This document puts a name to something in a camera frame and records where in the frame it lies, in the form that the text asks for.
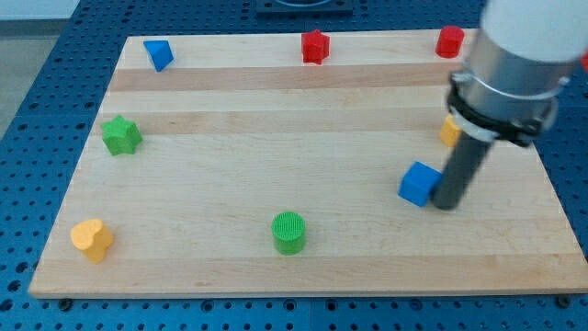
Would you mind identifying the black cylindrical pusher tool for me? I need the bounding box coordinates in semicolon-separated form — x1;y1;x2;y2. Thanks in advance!
431;132;492;211

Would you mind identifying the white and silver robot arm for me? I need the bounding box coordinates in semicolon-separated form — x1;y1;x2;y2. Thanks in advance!
431;0;587;210

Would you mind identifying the yellow heart block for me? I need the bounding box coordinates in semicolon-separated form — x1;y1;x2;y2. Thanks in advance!
70;219;115;264

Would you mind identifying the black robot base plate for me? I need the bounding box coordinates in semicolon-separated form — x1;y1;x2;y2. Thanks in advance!
254;0;354;17

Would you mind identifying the red star block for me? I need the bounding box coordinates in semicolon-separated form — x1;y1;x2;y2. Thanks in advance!
301;29;330;64

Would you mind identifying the green cylinder block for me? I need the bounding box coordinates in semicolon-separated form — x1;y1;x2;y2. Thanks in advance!
271;211;306;256

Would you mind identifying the green star block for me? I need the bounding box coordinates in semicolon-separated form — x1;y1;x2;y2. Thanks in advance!
100;115;142;155

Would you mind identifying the blue triangle block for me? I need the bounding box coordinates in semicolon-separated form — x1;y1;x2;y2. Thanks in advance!
143;40;174;72

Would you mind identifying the red cylinder block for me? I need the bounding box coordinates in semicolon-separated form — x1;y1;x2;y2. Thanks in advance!
435;26;465;59

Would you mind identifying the wooden board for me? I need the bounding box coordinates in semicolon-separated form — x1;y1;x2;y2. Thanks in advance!
28;30;587;299

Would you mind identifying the blue cube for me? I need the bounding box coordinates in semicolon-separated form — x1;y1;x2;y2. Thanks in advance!
398;162;441;207

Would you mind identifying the yellow block behind arm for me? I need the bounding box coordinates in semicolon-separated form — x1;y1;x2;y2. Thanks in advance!
439;114;462;147

